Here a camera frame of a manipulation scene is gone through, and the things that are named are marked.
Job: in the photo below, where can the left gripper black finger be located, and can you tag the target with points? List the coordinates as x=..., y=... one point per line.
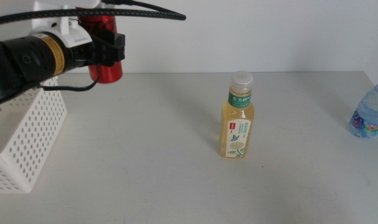
x=112, y=49

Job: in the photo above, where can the red cola can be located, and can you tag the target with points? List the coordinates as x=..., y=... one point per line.
x=107, y=74

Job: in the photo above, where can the yellow tea bottle white cap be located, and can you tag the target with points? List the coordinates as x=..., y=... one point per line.
x=237, y=124

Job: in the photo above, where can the clear water bottle blue cap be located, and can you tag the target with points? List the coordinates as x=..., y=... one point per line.
x=370, y=112

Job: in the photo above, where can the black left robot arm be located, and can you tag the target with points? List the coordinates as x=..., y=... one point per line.
x=8, y=68

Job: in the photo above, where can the white perforated plastic basket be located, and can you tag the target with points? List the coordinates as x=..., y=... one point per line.
x=20, y=149

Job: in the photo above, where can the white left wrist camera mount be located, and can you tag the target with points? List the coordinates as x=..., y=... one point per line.
x=67, y=31

